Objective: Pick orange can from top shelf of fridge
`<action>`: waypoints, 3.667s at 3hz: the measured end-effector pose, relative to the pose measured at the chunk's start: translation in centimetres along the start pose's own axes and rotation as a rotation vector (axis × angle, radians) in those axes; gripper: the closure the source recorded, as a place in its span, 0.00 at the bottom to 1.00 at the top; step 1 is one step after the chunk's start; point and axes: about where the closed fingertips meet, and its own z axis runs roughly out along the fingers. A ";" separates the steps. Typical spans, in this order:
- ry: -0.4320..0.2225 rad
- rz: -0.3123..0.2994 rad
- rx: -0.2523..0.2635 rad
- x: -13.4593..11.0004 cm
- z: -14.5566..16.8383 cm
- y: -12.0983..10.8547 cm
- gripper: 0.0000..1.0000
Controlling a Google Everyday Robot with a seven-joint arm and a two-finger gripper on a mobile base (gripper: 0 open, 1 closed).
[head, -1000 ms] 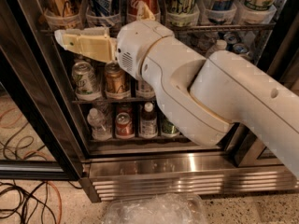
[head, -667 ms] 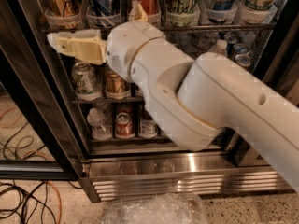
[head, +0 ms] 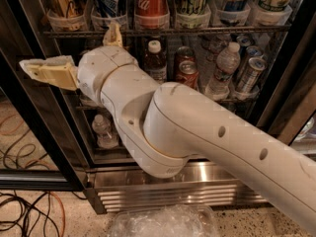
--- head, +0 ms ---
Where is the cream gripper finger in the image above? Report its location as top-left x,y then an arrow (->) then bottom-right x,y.
103,22 -> 122,47
19,55 -> 79,91

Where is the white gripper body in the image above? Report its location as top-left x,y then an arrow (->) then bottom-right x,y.
77,45 -> 138,105

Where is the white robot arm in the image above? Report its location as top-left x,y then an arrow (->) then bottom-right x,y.
20,23 -> 316,235

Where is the blue white can top shelf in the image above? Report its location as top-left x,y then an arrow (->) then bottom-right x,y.
94,0 -> 127,29

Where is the red cola can top shelf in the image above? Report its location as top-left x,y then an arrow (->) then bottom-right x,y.
135,0 -> 167,29

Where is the red cola can shelf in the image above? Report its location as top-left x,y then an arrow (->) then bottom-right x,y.
175,60 -> 198,89
135,0 -> 167,29

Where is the tea bottle middle shelf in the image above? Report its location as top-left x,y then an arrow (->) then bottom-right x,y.
144,40 -> 167,84

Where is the water bottle bottom shelf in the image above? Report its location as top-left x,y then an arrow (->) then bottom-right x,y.
92,115 -> 119,149

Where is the water bottle shelf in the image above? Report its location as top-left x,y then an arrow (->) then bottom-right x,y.
92,115 -> 119,149
205,41 -> 240,101

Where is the red cola can middle shelf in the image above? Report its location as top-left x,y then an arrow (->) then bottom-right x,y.
175,60 -> 198,89

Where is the water bottle middle shelf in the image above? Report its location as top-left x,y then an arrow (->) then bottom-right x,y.
205,41 -> 240,101

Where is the silver slim can middle shelf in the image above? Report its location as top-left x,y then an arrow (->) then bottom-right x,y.
236,57 -> 267,93

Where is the clear plastic bin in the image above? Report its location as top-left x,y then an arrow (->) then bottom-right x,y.
106,204 -> 220,237

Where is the top wire shelf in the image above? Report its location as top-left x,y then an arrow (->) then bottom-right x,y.
43,25 -> 291,39

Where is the wire shelf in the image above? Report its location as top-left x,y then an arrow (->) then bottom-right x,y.
76,98 -> 255,112
43,25 -> 291,39

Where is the middle wire shelf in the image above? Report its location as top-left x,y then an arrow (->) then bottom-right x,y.
76,98 -> 255,112

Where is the black cable bundle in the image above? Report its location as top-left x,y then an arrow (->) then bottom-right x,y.
0,128 -> 88,237

